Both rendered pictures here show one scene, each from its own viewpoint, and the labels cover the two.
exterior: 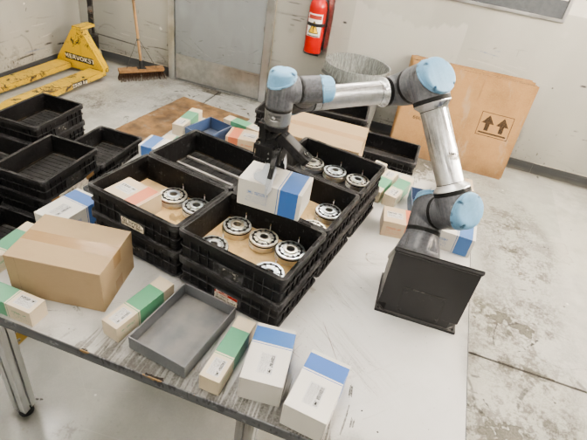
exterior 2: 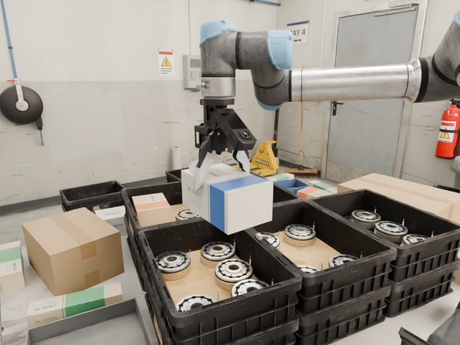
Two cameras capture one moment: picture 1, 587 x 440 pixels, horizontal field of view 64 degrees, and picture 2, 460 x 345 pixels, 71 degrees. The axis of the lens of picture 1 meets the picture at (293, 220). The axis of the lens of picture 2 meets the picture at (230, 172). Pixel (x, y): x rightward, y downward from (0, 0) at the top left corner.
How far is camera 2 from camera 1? 0.97 m
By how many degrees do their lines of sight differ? 42
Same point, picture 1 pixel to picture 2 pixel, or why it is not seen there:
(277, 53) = (410, 159)
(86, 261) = (57, 242)
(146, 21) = (309, 139)
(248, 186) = (187, 181)
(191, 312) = (120, 333)
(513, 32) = not seen: outside the picture
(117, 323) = (33, 311)
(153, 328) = (69, 335)
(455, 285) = not seen: outside the picture
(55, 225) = (78, 215)
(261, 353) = not seen: outside the picture
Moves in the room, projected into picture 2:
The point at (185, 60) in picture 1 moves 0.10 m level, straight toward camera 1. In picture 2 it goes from (333, 165) to (332, 167)
